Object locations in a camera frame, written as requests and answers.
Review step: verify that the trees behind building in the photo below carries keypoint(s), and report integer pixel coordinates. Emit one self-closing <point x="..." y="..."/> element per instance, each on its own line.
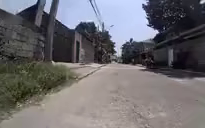
<point x="101" y="43"/>

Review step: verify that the distant trees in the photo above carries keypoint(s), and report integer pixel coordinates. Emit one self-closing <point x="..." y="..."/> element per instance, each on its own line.
<point x="131" y="50"/>

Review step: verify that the grey walled building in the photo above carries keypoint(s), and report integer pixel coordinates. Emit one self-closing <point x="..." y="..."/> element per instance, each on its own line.
<point x="70" y="45"/>

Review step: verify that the grey concrete road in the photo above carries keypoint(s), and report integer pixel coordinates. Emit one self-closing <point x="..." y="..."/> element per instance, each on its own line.
<point x="123" y="96"/>

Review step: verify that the vehicle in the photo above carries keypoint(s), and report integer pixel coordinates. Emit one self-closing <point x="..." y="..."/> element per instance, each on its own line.
<point x="150" y="62"/>

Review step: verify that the concrete utility pole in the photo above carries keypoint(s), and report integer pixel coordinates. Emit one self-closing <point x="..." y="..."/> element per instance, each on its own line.
<point x="50" y="30"/>

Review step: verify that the slanted concrete pole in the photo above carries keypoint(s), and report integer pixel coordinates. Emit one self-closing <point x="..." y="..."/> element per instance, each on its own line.
<point x="40" y="11"/>

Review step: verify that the grass verge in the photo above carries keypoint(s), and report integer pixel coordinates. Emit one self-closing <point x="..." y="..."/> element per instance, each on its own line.
<point x="20" y="80"/>

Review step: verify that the large dark tree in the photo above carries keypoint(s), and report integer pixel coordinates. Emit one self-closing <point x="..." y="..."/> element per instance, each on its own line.
<point x="176" y="15"/>

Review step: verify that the long grey boundary wall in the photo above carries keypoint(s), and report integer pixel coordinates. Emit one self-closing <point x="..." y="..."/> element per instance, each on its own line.
<point x="190" y="50"/>

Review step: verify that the grey stone wall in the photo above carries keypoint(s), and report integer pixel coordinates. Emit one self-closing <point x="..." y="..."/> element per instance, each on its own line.
<point x="13" y="40"/>

